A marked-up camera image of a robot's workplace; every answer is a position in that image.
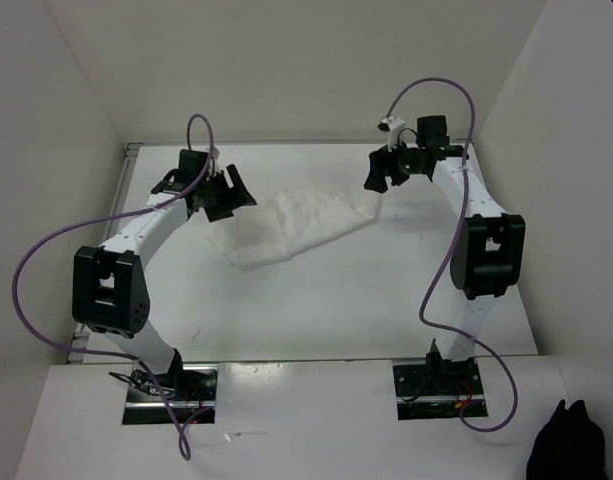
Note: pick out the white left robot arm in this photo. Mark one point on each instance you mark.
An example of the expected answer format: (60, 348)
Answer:
(110, 295)

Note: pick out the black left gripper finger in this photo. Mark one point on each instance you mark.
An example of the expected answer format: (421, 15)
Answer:
(219, 211)
(238, 194)

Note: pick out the white pleated skirt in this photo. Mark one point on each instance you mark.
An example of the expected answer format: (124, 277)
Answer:
(293, 221)

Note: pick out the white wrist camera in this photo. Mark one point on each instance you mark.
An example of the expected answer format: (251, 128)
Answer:
(392, 127)
(214, 167)

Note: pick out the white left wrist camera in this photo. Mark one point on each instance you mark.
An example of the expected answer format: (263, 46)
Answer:
(214, 167)

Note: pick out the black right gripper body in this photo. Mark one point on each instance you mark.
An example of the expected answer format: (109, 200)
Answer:
(408, 158)

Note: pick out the dark folded garment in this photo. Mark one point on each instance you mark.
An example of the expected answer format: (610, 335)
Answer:
(569, 446)

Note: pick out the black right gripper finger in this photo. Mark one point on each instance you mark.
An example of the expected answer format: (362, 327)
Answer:
(376, 179)
(398, 174)

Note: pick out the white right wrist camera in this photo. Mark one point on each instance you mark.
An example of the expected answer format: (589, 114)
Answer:
(392, 127)

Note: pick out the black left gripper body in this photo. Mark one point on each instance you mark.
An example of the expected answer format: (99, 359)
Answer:
(215, 190)

